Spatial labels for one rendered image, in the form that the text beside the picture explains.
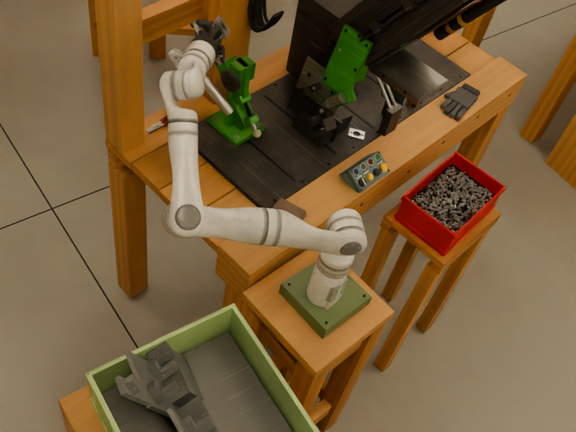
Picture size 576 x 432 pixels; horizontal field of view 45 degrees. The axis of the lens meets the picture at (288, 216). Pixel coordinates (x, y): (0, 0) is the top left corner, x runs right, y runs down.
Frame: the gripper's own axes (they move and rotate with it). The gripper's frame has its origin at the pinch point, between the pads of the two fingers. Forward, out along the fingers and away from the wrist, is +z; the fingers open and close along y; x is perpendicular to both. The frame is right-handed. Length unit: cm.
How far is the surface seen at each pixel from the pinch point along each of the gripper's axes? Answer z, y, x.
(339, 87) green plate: 30, -41, -13
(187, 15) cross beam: 27.0, 1.4, 17.8
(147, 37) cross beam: 15.0, 3.8, 26.8
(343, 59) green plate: 31.5, -34.0, -18.0
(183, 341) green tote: -56, -54, 29
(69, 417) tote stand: -76, -51, 57
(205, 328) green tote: -52, -55, 24
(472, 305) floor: 59, -175, -8
